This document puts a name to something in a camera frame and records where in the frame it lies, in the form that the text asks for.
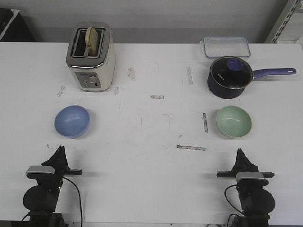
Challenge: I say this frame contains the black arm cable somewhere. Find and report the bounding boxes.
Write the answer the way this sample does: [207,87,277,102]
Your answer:
[62,176,83,224]
[224,184,244,217]

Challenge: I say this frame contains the clear plastic food container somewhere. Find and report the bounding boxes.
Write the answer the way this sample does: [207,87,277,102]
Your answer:
[200,36,250,59]

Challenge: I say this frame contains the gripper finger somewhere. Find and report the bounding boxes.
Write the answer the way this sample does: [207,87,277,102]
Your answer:
[232,148,242,171]
[241,150,258,171]
[61,146,70,168]
[42,146,62,166]

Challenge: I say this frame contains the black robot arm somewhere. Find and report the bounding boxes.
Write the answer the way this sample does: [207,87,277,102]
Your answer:
[23,146,82,227]
[216,148,275,227]

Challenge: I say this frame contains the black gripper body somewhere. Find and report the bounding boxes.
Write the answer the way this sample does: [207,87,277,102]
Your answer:
[37,164,82,187]
[216,170,275,187]

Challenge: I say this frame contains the white metal shelf upright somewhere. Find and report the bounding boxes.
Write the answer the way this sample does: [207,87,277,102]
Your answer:
[264,0,303,44]

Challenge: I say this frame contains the toast slice in toaster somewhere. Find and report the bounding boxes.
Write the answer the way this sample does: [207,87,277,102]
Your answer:
[85,26,99,56]

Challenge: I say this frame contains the dark blue saucepan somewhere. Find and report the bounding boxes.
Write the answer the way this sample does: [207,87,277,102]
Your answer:
[207,68,296,99]

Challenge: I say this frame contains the glass pot lid blue knob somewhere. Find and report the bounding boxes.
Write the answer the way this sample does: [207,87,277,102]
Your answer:
[210,56,253,89]

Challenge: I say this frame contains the cream two-slot toaster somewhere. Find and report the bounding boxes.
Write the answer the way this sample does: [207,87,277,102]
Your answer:
[66,21,116,92]

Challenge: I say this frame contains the black box in corner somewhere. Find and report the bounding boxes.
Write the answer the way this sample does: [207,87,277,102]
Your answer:
[0,8,36,42]

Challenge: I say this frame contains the blue bowl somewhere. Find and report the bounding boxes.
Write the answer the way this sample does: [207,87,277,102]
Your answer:
[54,105,90,138]

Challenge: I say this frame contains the green bowl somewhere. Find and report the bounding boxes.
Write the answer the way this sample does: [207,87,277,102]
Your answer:
[216,105,252,139]

